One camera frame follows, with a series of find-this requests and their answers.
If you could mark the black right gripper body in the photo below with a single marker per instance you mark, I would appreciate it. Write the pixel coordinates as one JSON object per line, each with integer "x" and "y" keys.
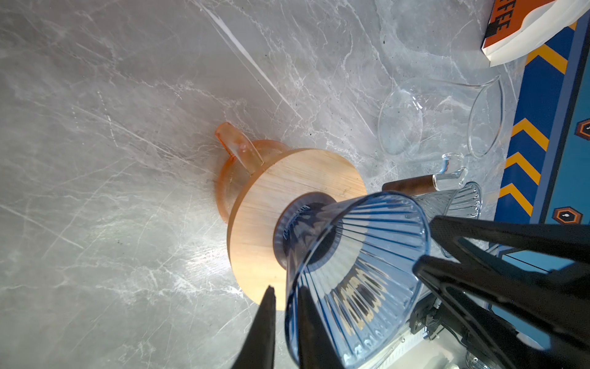
{"x": 490, "y": 337}

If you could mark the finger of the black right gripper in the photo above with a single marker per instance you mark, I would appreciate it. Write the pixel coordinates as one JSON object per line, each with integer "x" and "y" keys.
{"x": 562, "y": 316}
{"x": 563, "y": 241}

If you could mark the grey ribbed glass dripper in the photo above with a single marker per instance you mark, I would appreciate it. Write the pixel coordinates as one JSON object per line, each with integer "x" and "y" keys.
{"x": 460, "y": 203}

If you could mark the orange glass carafe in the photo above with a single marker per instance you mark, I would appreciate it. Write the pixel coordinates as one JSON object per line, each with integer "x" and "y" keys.
{"x": 245, "y": 157}

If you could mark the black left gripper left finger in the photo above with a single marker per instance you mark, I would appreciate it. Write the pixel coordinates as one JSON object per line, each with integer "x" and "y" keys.
{"x": 259, "y": 347}

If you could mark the coffee filter paper pack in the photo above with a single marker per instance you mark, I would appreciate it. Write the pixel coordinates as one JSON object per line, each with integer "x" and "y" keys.
{"x": 517, "y": 27}

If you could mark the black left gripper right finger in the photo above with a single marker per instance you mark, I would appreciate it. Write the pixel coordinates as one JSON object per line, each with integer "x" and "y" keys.
{"x": 315, "y": 349}

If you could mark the blue ribbed plastic dripper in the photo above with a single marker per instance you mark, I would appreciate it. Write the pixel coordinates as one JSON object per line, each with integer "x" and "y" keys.
{"x": 356, "y": 259}

